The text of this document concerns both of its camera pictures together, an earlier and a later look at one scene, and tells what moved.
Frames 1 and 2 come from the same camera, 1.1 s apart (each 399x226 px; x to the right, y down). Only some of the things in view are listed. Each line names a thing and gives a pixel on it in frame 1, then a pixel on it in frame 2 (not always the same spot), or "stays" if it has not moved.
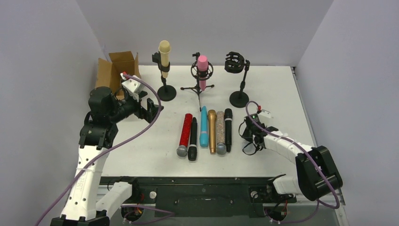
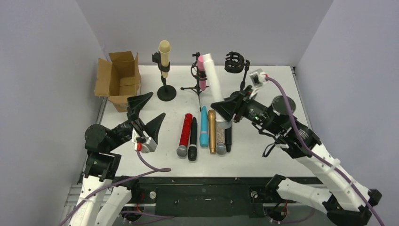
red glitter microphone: (182, 150) stays
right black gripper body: (250, 135) -> (238, 107)
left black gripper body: (145, 110) -> (137, 125)
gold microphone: (212, 120) stays
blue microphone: (204, 141) stays
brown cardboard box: (108, 73) stays
